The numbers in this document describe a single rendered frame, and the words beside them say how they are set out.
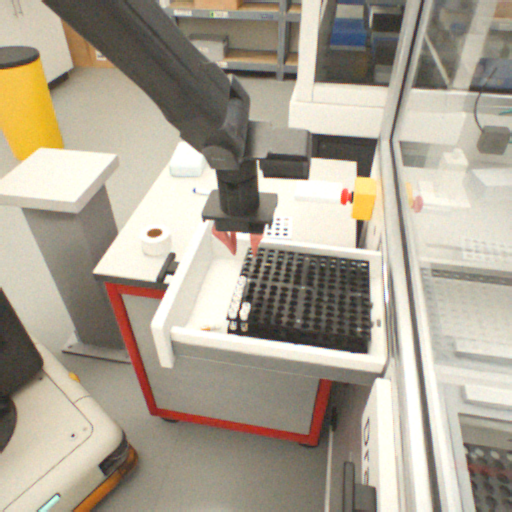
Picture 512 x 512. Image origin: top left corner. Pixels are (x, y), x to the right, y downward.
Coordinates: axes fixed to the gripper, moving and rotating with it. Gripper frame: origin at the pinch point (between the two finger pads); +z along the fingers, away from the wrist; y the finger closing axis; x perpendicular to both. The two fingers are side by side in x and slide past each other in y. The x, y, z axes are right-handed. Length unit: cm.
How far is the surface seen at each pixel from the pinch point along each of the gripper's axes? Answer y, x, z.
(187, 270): 9.6, 2.2, 3.8
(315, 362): -12.7, 12.9, 9.3
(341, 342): -16.4, 8.1, 10.3
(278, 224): -0.6, -29.9, 19.6
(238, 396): 9, -8, 67
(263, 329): -4.0, 8.0, 9.5
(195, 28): 146, -412, 83
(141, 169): 115, -173, 102
